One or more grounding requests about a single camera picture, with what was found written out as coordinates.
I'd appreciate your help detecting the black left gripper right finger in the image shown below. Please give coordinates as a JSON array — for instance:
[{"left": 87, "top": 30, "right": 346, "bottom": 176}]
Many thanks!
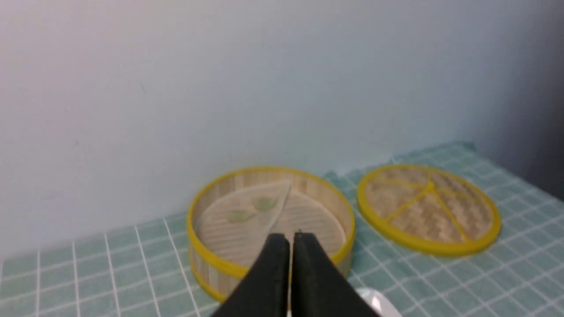
[{"left": 291, "top": 232, "right": 379, "bottom": 317}]

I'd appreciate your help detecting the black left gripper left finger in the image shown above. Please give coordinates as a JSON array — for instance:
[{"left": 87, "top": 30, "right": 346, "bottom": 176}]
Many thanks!
[{"left": 213, "top": 233, "right": 290, "bottom": 317}]

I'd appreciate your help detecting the white square plate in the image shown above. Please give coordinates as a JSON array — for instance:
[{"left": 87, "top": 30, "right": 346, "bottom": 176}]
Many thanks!
[{"left": 355, "top": 288, "right": 402, "bottom": 317}]

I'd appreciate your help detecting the yellow-rimmed bamboo steamer basket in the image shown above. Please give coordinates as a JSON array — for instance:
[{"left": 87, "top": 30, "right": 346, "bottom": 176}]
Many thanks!
[{"left": 186, "top": 166, "right": 356, "bottom": 302}]

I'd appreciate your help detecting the green dumpling in steamer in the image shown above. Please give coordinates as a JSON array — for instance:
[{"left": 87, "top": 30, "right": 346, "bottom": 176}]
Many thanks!
[
  {"left": 227, "top": 210, "right": 256, "bottom": 223},
  {"left": 253, "top": 196, "right": 278, "bottom": 212}
]

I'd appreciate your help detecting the green checkered tablecloth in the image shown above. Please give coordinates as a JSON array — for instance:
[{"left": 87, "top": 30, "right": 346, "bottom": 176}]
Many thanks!
[{"left": 0, "top": 143, "right": 564, "bottom": 317}]

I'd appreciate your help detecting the yellow-rimmed woven steamer lid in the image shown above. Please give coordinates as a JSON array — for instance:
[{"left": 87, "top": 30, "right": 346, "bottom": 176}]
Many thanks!
[{"left": 356, "top": 164, "right": 502, "bottom": 257}]

